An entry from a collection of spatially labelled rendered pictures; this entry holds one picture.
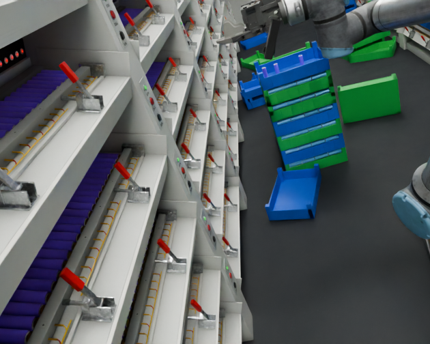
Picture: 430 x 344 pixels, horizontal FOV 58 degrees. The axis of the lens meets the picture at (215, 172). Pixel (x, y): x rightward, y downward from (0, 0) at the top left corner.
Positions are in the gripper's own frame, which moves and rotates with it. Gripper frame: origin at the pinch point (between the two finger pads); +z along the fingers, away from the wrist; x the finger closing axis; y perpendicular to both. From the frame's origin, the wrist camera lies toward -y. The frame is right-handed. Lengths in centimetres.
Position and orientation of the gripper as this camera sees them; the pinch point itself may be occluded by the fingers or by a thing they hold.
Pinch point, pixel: (221, 43)
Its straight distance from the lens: 122.4
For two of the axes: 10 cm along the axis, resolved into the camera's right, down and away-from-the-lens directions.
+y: -3.6, -8.0, -4.8
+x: -0.4, 5.3, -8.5
